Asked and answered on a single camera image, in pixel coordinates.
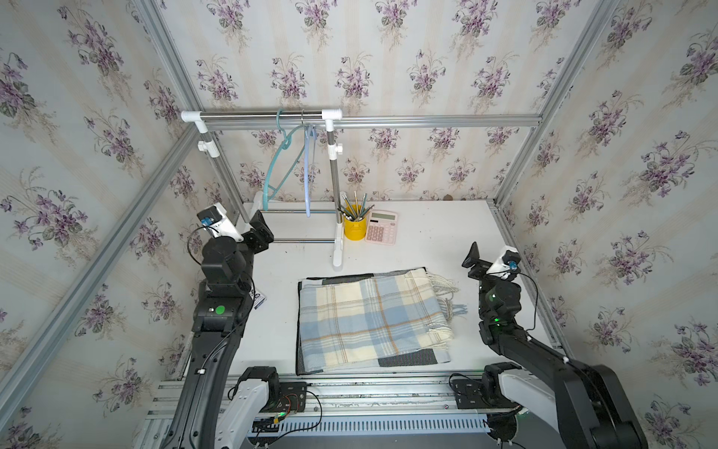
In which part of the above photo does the teal plastic hanger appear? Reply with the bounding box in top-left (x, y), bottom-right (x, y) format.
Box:
top-left (262, 109), bottom-right (307, 211)

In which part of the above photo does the black white checkered scarf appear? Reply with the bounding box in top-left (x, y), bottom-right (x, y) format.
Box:
top-left (295, 266), bottom-right (452, 376)

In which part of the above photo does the light blue plastic hanger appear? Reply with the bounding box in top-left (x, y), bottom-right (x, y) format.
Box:
top-left (303, 125), bottom-right (316, 218)

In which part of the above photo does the blue cream plaid scarf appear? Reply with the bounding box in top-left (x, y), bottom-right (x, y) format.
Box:
top-left (298, 268), bottom-right (467, 372)

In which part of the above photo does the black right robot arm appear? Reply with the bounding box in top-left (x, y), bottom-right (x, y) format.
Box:
top-left (462, 243), bottom-right (648, 448)

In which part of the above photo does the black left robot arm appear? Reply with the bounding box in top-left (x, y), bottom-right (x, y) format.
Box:
top-left (161, 206), bottom-right (282, 448)

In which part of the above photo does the red blue white packet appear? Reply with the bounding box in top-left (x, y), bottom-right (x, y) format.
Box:
top-left (252, 292), bottom-right (266, 310)

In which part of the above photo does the yellow pencil cup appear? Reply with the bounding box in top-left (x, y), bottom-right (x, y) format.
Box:
top-left (343, 216), bottom-right (368, 241)

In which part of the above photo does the bundle of pencils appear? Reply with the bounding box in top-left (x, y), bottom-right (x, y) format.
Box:
top-left (337, 192), bottom-right (374, 223)

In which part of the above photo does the pink calculator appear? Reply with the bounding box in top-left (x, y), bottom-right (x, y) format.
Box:
top-left (365, 210), bottom-right (398, 245)

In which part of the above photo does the white metal clothes rack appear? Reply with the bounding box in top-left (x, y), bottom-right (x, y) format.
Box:
top-left (181, 109), bottom-right (344, 269)

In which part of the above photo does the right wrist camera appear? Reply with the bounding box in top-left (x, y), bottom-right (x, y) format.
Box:
top-left (486, 246), bottom-right (521, 282)

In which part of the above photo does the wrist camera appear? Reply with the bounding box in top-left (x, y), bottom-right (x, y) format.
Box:
top-left (486, 246), bottom-right (521, 282)
top-left (196, 203), bottom-right (242, 242)

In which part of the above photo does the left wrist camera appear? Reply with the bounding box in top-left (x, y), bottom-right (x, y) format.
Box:
top-left (196, 203), bottom-right (242, 242)

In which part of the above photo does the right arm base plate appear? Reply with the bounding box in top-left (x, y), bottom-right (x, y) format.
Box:
top-left (448, 375), bottom-right (519, 413)

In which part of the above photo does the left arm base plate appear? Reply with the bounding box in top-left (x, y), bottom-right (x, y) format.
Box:
top-left (261, 382), bottom-right (308, 413)

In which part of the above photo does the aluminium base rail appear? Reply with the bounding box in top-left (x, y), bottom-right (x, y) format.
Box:
top-left (131, 372), bottom-right (562, 449)

